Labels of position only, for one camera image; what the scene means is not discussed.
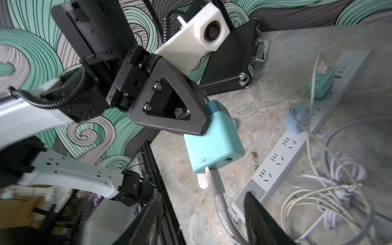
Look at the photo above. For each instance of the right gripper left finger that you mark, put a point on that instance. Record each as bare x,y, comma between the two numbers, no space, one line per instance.
144,230

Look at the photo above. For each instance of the white power strip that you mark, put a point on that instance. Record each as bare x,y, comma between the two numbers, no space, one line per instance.
290,147

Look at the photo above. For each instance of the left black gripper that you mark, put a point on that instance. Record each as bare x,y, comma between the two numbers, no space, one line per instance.
113,73

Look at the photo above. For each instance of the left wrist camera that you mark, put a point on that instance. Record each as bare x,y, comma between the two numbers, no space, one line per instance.
185,49

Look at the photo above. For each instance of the teal blue charger adapter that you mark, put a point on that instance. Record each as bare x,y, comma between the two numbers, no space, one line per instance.
296,114

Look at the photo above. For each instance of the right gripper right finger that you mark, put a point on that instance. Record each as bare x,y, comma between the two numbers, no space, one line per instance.
262,229

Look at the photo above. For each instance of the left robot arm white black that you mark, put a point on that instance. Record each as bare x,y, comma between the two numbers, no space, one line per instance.
25,161

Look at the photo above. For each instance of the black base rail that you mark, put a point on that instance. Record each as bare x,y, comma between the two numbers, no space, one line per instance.
170,232

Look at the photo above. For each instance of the teal charger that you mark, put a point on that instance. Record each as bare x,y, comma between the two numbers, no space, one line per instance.
220,145

